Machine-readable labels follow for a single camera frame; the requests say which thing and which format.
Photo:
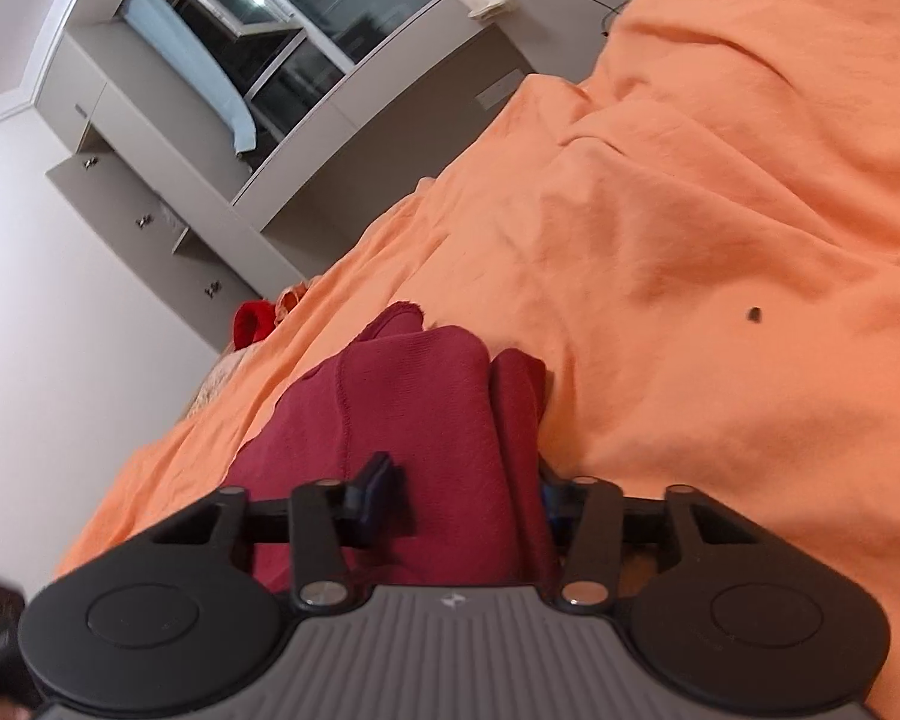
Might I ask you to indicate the beige patterned cloth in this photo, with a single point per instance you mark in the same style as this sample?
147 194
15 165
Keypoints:
217 382

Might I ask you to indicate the grey built-in wardrobe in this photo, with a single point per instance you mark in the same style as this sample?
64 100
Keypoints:
390 90

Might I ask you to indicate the red fuzzy cloth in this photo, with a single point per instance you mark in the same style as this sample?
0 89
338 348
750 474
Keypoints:
253 324

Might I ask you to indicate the orange blanket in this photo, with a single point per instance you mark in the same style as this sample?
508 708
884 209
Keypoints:
682 202

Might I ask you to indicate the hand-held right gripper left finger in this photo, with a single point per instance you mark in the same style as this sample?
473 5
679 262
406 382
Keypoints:
379 491

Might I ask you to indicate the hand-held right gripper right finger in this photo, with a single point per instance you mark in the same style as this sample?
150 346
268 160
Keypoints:
559 502

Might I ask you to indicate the dark red long-sleeve shirt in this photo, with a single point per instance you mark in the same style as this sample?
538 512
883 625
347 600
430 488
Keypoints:
420 405

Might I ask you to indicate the white wall socket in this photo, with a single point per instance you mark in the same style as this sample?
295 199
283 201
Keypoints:
496 88

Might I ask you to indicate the light blue curtain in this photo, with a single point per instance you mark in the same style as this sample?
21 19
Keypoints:
187 67

